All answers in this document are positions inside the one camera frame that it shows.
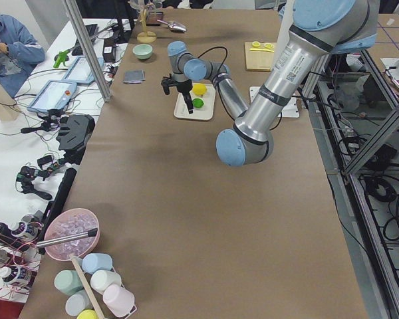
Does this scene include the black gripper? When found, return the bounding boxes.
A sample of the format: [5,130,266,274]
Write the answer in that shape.
[176,79,194,114]

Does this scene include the green lime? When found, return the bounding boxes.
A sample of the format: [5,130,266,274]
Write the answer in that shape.
[192,98,204,109]

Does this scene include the yellow lemon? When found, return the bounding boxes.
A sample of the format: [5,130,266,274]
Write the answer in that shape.
[192,83,207,96]

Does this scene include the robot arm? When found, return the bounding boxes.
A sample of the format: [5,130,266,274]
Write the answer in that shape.
[161,1,380,166]

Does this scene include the white rabbit print tray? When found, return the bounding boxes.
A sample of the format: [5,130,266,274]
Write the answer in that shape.
[174,82,216,121]

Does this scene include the grey folded cloth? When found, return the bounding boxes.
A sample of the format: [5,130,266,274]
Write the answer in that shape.
[123,70,146,84]

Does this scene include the mint green bowl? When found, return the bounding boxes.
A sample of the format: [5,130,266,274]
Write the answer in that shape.
[132,44,153,60]

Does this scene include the metal scoop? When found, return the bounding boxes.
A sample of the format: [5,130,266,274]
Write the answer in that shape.
[158,20,187,33]

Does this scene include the wooden mug tree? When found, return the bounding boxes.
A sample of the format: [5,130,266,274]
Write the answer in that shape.
[128,0,157,44]

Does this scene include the yellow plastic knife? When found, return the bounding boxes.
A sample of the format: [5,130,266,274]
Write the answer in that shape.
[249,48,274,53]

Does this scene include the wooden cutting board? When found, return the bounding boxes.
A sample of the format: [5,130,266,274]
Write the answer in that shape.
[244,41,277,71]

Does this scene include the black device on desk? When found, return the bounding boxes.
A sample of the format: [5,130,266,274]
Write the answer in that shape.
[56,114,95,165]

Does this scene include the upper teach pendant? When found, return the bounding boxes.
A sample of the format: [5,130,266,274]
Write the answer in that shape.
[27,80,77,114]

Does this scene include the green spray nozzle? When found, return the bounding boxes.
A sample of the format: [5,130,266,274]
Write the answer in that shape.
[53,49,71,68]

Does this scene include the metal tongs in bowl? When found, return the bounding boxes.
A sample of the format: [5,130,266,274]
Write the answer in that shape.
[36,228,98,249]

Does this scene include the pink bowl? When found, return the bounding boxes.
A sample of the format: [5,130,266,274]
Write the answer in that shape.
[44,208,100,261]

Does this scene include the person in blue hoodie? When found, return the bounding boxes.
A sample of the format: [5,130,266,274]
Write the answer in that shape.
[0,15,46,97]

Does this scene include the blue cup on rack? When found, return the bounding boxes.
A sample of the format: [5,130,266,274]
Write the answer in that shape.
[82,253,113,274]

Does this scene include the white cup on rack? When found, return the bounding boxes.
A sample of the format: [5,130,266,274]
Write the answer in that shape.
[90,270,122,294]

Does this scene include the pink cup on rack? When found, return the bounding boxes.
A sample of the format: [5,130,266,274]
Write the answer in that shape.
[102,284,136,318]

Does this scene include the white dish rack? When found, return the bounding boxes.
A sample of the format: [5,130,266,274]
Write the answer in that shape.
[70,253,137,318]

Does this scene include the green cup on rack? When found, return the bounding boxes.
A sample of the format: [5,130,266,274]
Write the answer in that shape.
[54,270,84,296]

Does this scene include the grey cup on rack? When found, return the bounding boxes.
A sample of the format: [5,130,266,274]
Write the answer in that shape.
[65,290,93,316]

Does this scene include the yellow cup on rack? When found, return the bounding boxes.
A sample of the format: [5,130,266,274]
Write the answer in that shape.
[76,309,98,319]

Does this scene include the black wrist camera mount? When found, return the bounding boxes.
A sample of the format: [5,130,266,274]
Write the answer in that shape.
[161,75,178,95]

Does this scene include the lemon slice near handle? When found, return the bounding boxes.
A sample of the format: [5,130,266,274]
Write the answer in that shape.
[251,41,261,48]

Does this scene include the aluminium frame post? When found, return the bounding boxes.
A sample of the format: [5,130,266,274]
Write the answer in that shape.
[62,0,111,102]

